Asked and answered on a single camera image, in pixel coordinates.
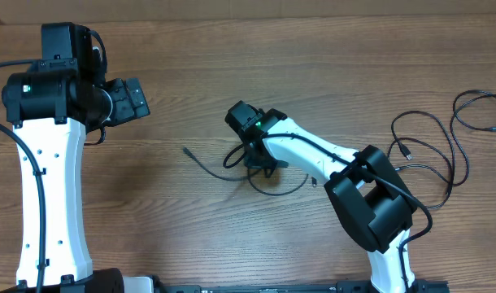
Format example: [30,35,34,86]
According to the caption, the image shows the black usb cable one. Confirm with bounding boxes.
[181,146,318,197]

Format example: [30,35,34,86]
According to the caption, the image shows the black usb cable two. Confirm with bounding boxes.
[394,89,496,188]

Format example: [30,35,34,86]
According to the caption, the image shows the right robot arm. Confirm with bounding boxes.
[225,101,417,292]

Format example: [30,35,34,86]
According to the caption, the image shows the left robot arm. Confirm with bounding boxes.
[2,22,163,292]

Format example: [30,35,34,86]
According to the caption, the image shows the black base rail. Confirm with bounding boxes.
[154,279,450,293]

